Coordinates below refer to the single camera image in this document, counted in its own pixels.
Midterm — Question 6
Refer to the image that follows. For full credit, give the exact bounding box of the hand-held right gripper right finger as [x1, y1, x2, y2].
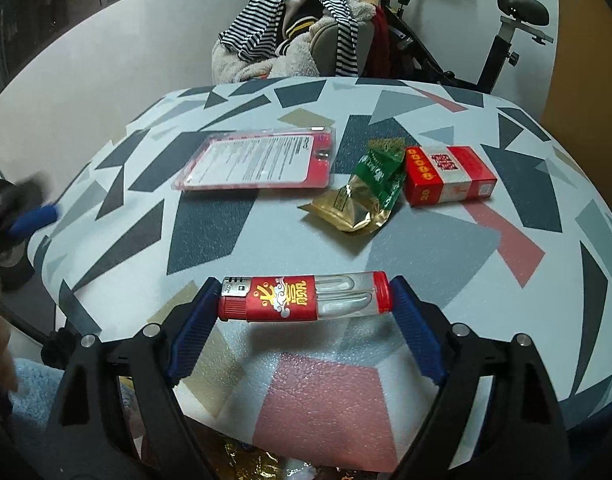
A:
[389, 275, 572, 480]

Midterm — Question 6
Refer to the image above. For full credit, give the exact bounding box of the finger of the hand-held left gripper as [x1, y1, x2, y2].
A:
[8, 202, 59, 236]

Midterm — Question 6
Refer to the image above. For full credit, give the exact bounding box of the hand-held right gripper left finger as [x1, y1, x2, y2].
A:
[56, 277, 225, 480]

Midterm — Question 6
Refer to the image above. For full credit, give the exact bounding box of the red lighter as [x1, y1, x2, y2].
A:
[217, 271, 391, 322]

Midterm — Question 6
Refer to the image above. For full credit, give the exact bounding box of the gold foil bag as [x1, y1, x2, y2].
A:
[221, 435, 292, 480]

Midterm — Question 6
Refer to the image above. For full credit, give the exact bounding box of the geometric patterned tablecloth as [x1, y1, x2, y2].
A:
[26, 76, 612, 471]

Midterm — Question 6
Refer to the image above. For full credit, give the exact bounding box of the black chair base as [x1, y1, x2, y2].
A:
[0, 310, 82, 371]

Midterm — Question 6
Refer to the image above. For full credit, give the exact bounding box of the green gold tea sachet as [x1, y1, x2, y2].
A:
[298, 137, 406, 236]

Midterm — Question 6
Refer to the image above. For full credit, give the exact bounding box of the red cigarette box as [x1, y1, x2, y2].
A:
[402, 145, 498, 208]

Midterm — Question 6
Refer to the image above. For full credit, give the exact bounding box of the blue fuzzy cloth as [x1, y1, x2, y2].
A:
[6, 357, 67, 441]

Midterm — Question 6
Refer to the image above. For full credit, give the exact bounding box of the pink blister pack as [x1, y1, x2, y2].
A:
[171, 127, 335, 192]

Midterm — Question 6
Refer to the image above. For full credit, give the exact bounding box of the dark glass window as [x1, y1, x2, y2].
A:
[0, 0, 137, 111]

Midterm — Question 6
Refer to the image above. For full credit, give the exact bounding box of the black exercise bike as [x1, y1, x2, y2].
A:
[358, 0, 557, 95]

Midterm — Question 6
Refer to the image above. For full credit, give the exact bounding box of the taupe padded chair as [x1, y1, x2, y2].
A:
[311, 22, 374, 78]

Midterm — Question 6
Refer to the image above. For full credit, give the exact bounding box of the red scarf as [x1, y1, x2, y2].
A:
[368, 7, 394, 78]

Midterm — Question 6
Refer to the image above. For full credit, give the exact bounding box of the striped shirt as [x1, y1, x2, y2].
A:
[218, 0, 359, 78]

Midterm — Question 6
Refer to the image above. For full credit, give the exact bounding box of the pile of clothes on chair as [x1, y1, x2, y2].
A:
[211, 0, 387, 85]

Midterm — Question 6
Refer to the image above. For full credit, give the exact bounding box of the dark jacket yellow stripe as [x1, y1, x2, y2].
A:
[281, 0, 329, 41]

